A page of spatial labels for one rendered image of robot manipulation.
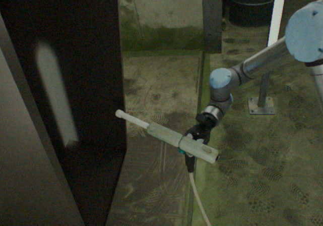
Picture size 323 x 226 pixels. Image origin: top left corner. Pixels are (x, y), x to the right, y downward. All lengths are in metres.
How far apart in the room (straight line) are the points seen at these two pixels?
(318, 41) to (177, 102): 1.81
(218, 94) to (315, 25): 0.61
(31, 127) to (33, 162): 0.13
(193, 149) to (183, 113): 1.24
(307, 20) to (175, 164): 1.47
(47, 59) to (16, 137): 0.72
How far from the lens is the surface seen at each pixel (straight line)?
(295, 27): 0.69
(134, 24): 2.89
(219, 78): 1.13
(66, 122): 1.52
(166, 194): 1.82
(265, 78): 2.14
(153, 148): 2.04
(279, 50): 0.98
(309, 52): 0.67
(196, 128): 1.13
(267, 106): 2.36
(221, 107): 1.21
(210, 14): 2.74
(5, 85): 0.47
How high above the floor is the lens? 1.65
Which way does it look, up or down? 45 degrees down
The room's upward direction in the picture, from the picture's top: 12 degrees counter-clockwise
